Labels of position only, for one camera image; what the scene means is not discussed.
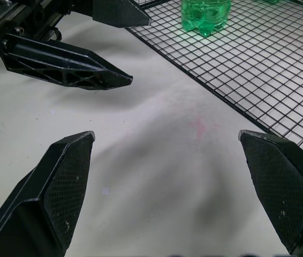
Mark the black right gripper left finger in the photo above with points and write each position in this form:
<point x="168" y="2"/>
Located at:
<point x="60" y="192"/>

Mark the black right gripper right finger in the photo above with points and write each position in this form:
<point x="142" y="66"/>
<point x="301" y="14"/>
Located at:
<point x="282" y="192"/>

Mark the green plastic bottle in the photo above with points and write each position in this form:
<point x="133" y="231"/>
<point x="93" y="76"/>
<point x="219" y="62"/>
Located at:
<point x="203" y="16"/>

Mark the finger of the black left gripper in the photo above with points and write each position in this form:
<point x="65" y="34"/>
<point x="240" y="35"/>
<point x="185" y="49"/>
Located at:
<point x="119" y="13"/>
<point x="60" y="64"/>

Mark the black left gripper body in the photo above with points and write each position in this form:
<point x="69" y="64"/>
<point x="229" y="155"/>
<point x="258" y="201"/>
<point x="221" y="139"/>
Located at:
<point x="33" y="16"/>

